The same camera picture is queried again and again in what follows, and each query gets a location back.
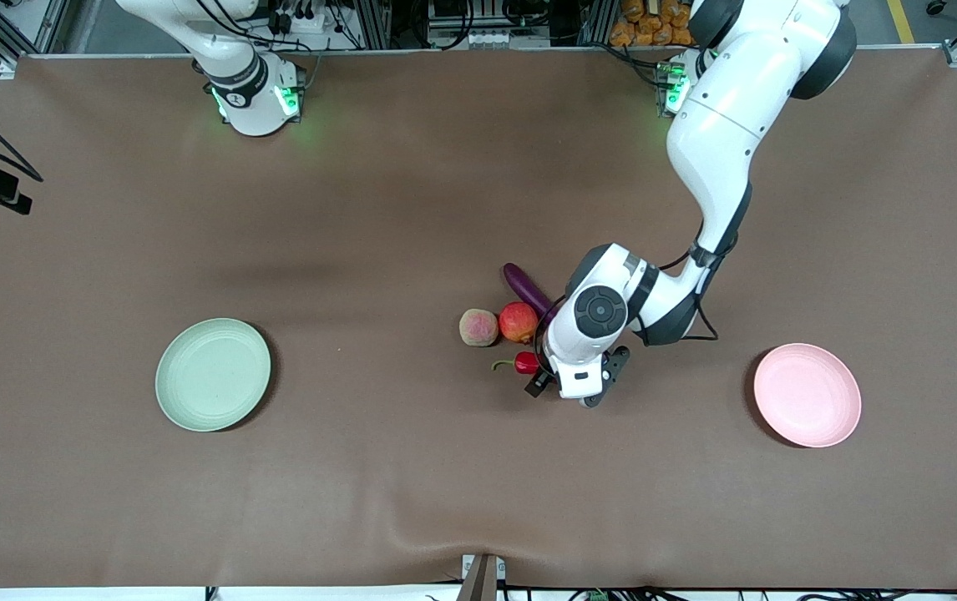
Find red chili pepper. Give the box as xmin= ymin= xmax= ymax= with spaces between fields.
xmin=492 ymin=351 xmax=542 ymax=376

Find red pomegranate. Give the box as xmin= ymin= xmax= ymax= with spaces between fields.
xmin=499 ymin=302 xmax=539 ymax=344

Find green pink peach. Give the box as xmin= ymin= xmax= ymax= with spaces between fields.
xmin=459 ymin=309 xmax=499 ymax=347

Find purple eggplant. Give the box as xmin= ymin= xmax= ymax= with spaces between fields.
xmin=503 ymin=263 xmax=561 ymax=326

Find bag of orange fruits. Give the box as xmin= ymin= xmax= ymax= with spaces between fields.
xmin=610 ymin=0 xmax=696 ymax=48

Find pink round plate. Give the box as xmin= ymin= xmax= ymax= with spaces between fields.
xmin=753 ymin=343 xmax=862 ymax=448

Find brown table mat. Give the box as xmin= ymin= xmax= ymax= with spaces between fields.
xmin=0 ymin=48 xmax=957 ymax=589

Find green round plate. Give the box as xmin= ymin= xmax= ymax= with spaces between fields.
xmin=155 ymin=318 xmax=272 ymax=432

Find white power strip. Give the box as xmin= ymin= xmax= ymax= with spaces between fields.
xmin=266 ymin=0 xmax=342 ymax=36

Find metal table edge bracket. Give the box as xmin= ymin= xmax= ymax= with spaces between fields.
xmin=460 ymin=553 xmax=506 ymax=601

